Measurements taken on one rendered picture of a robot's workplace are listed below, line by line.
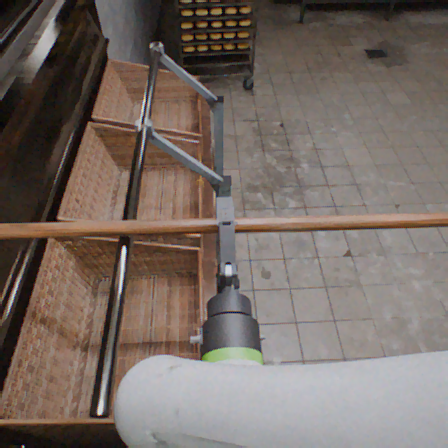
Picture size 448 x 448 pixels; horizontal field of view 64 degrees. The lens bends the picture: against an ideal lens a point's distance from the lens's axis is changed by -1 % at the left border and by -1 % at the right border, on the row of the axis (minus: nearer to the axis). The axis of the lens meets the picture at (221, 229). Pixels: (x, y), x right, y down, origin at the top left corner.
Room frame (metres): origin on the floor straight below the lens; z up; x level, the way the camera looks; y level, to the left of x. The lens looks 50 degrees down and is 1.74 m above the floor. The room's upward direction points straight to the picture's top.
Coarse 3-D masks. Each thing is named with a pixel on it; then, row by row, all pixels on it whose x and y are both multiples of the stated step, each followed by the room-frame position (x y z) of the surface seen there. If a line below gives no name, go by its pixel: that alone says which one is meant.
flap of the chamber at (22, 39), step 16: (0, 0) 1.08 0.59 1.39; (16, 0) 1.05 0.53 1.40; (48, 0) 1.02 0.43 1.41; (0, 16) 0.94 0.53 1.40; (32, 16) 0.90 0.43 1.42; (0, 32) 0.83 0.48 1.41; (32, 32) 0.85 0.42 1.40; (16, 48) 0.76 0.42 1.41; (0, 64) 0.67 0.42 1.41; (0, 80) 0.64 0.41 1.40
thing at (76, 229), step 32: (0, 224) 0.45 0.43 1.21; (32, 224) 0.45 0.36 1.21; (64, 224) 0.45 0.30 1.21; (96, 224) 0.45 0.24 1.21; (128, 224) 0.45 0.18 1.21; (160, 224) 0.45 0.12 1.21; (192, 224) 0.45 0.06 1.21; (256, 224) 0.46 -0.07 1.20; (288, 224) 0.46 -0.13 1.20; (320, 224) 0.46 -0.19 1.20; (352, 224) 0.46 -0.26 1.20; (384, 224) 0.46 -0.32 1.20; (416, 224) 0.46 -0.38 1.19
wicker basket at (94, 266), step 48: (96, 240) 0.72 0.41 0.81; (48, 288) 0.55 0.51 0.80; (96, 288) 0.68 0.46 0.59; (144, 288) 0.68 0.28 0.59; (192, 288) 0.68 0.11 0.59; (48, 336) 0.42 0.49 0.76; (96, 336) 0.49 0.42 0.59; (144, 336) 0.49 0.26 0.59; (192, 336) 0.50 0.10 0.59; (48, 432) 0.18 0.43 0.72; (96, 432) 0.19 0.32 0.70
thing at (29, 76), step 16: (80, 0) 1.76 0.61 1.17; (64, 16) 1.56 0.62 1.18; (48, 32) 1.41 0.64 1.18; (64, 32) 1.45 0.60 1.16; (48, 48) 1.28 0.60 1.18; (32, 64) 1.16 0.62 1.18; (48, 64) 1.21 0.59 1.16; (16, 80) 1.06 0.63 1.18; (32, 80) 1.06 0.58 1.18; (16, 96) 0.97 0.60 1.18; (32, 96) 1.02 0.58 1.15; (0, 112) 0.88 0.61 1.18; (16, 112) 0.89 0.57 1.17; (0, 128) 0.81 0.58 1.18; (16, 128) 0.86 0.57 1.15; (0, 144) 0.76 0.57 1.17; (0, 160) 0.73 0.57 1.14
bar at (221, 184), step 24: (144, 96) 0.98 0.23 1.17; (144, 120) 0.85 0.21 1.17; (216, 120) 1.31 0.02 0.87; (144, 144) 0.75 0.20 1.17; (168, 144) 0.84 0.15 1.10; (216, 144) 1.31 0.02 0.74; (192, 168) 0.84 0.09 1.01; (216, 168) 1.31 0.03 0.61; (216, 192) 0.85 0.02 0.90; (120, 240) 0.44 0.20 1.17; (216, 240) 1.31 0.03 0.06; (120, 264) 0.38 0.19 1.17; (120, 288) 0.33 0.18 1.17; (120, 312) 0.29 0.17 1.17; (120, 336) 0.25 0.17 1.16; (96, 384) 0.17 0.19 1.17; (96, 408) 0.13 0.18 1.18
